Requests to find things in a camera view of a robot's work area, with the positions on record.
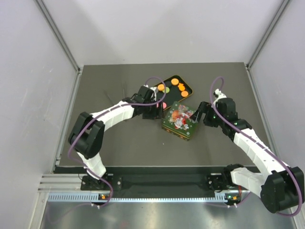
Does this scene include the black cookie tray gold rim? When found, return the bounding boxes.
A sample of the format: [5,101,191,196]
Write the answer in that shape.
[163,75,193,110]

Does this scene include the round orange cookie right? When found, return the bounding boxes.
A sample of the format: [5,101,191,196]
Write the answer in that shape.
[181,91,189,97]

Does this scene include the purple cable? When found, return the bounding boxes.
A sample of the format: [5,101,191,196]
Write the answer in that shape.
[47,76,167,210]
[204,76,301,217]

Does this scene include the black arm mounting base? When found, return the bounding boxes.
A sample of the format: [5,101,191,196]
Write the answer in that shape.
[81,174,236,192]

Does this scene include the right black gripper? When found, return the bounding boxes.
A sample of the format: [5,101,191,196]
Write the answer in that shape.
[190,101,225,127]

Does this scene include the black metal tweezers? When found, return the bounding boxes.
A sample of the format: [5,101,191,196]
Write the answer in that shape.
[103,82,126,105]

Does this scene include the orange fish cookie on tray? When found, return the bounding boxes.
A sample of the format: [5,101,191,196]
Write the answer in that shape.
[178,83,185,92]

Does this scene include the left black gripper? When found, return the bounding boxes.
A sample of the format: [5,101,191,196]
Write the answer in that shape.
[142,98,165,119]

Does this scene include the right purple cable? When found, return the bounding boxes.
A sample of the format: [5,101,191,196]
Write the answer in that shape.
[204,76,301,217]

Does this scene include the gold tin lid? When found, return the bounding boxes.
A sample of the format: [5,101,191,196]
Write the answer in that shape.
[162,101,198,141]

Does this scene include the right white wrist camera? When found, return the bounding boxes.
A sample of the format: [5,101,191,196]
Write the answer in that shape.
[213,89,227,105]

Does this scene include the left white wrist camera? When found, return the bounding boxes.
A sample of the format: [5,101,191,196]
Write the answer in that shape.
[144,84,157,103]

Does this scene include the green christmas cookie tin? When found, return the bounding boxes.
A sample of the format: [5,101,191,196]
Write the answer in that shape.
[162,126,194,141]

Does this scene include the round orange cookie left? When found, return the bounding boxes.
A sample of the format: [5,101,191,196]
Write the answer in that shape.
[157,84,165,91]

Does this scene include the round orange cookie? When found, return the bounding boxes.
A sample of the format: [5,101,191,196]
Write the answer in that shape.
[157,84,165,91]
[181,91,189,97]
[171,78,179,85]

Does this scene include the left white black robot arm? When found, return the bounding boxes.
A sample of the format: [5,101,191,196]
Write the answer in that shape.
[68,85,165,189]

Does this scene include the round orange cookie top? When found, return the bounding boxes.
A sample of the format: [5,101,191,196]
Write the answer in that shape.
[171,78,179,85]

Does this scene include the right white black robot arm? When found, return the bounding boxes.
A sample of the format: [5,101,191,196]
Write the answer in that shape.
[191,97,305,213]

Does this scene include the white slotted cable duct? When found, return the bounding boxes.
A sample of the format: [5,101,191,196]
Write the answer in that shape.
[48,193,241,203]

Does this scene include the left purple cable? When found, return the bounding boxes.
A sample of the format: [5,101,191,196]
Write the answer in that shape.
[47,76,167,210]

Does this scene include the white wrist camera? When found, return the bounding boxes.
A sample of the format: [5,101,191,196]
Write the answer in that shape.
[144,84,157,103]
[213,89,227,105]

